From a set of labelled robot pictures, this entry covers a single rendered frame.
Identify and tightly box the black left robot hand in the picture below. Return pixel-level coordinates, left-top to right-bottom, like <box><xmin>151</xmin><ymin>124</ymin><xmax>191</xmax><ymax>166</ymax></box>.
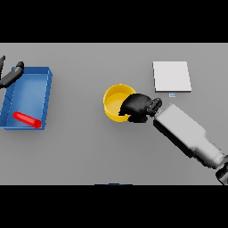
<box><xmin>0</xmin><ymin>54</ymin><xmax>25</xmax><ymax>90</ymax></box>

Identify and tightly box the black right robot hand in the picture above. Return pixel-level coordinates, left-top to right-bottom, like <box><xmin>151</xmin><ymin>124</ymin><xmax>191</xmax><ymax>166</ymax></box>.
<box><xmin>118</xmin><ymin>93</ymin><xmax>163</xmax><ymax>124</ymax></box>

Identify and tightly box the yellow bowl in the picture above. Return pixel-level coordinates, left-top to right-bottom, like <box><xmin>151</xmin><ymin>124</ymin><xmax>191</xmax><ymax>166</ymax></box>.
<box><xmin>102</xmin><ymin>84</ymin><xmax>137</xmax><ymax>123</ymax></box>

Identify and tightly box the red beaker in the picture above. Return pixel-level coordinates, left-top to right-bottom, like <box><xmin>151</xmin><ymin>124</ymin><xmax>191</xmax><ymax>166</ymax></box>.
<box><xmin>12</xmin><ymin>111</ymin><xmax>42</xmax><ymax>129</ymax></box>

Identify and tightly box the pale square measuring scale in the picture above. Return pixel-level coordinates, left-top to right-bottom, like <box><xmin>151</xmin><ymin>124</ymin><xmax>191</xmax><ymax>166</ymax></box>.
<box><xmin>152</xmin><ymin>61</ymin><xmax>192</xmax><ymax>94</ymax></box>

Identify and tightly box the blue tray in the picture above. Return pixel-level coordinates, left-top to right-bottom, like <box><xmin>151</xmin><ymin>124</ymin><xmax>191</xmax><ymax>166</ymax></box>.
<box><xmin>0</xmin><ymin>66</ymin><xmax>53</xmax><ymax>131</ymax></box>

